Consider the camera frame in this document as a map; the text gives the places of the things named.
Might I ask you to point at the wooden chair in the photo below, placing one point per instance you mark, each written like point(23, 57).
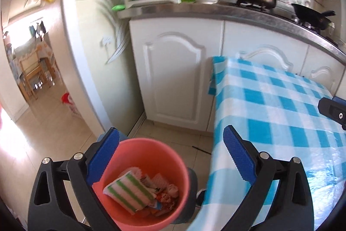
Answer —
point(35, 68)

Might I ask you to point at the black wok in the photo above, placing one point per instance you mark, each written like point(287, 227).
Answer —
point(310, 15)

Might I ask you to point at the green dish sponge pad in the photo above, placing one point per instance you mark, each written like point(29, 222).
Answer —
point(127, 189)

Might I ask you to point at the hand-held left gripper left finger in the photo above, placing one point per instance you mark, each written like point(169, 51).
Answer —
point(104, 158)

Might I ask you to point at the white kitchen counter cabinet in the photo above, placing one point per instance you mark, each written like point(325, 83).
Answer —
point(173, 71)

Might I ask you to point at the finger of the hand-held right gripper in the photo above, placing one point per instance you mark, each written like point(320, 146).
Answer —
point(332, 112)
point(340, 101)

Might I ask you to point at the blue white checked tablecloth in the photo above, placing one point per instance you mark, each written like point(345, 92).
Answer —
point(270, 112)

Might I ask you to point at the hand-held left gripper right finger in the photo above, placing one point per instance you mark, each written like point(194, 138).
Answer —
point(239, 152)

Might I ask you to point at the grey blue stool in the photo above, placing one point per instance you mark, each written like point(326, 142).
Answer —
point(192, 193)

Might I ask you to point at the red white bag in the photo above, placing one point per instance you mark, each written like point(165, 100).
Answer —
point(70, 103)

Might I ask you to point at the red plastic bucket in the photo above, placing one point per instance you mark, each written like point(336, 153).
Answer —
point(151, 149)

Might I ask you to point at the red snack wrapper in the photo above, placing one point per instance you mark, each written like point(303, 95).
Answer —
point(166, 198)

